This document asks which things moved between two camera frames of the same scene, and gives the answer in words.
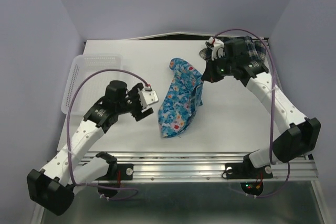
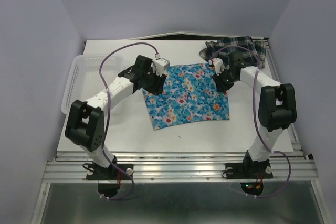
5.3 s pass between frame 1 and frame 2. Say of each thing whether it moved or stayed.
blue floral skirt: moved
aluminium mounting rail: stayed
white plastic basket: stayed
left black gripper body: moved
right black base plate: stayed
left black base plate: stayed
